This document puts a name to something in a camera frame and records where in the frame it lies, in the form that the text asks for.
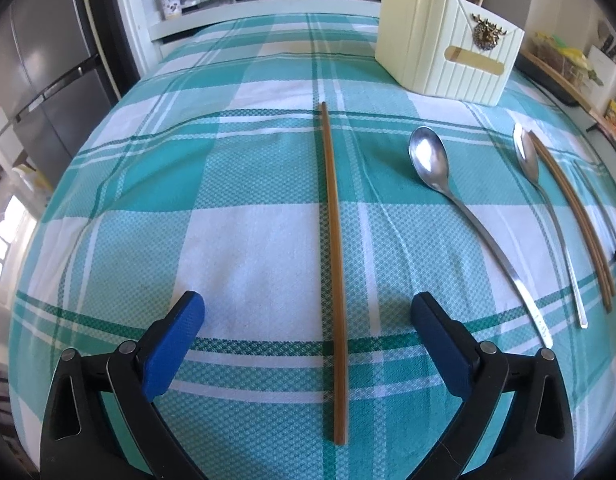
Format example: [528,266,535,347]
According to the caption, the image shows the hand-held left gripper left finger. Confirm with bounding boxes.
[39,290,209,480]

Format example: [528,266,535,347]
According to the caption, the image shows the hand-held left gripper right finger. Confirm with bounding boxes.
[405,292,576,480]

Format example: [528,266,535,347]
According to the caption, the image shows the brown wooden chopstick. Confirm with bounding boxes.
[323,102,348,446]
[320,102,342,445]
[530,131,616,297]
[528,134,614,314]

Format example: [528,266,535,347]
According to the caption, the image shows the slim silver metal spoon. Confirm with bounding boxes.
[512,123,589,330]

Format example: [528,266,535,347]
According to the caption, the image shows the large silver metal spoon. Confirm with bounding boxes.
[409,126,554,350]

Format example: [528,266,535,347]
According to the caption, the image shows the cream ribbed storage box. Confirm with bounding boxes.
[375,0,525,108]

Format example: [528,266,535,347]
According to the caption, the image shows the green white plaid tablecloth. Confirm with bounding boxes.
[8,10,616,480]

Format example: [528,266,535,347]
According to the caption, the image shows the wooden tray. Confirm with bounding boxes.
[517,47,605,127]

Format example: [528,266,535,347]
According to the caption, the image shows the window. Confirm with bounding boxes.
[0,195,20,282]

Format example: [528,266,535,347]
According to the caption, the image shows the yellow green snack packets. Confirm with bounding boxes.
[532,31,590,82]

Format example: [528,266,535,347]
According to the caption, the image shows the grey refrigerator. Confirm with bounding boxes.
[0,0,115,177]

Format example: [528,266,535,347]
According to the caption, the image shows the white kitchen counter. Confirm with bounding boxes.
[148,0,384,44]

